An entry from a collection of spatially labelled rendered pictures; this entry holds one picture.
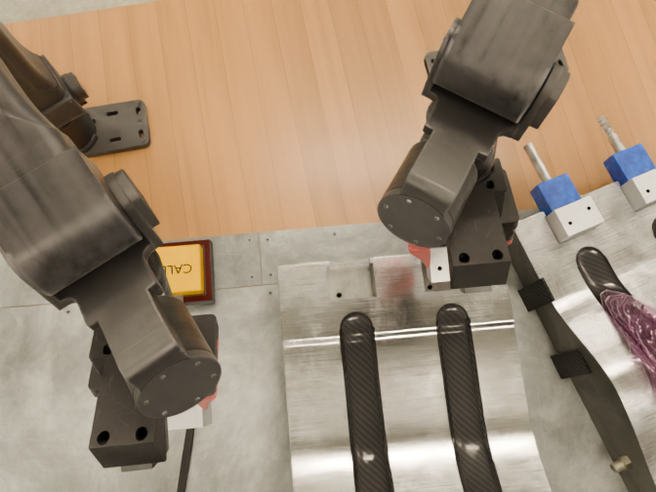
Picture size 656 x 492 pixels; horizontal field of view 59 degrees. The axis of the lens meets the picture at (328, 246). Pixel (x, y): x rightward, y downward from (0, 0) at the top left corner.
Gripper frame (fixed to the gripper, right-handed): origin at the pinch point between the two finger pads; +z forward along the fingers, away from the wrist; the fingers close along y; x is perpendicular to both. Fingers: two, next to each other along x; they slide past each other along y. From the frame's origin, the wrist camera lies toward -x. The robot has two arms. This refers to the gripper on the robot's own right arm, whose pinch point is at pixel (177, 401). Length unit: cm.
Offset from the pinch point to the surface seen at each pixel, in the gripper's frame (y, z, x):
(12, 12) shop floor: -67, 29, 153
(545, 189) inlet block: 43.9, -2.7, 22.3
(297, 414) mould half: 11.2, 7.1, 1.0
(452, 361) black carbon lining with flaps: 28.9, 5.4, 4.5
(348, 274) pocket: 18.7, 1.9, 15.4
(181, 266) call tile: -1.5, 2.8, 19.8
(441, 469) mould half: 25.7, 9.2, -5.7
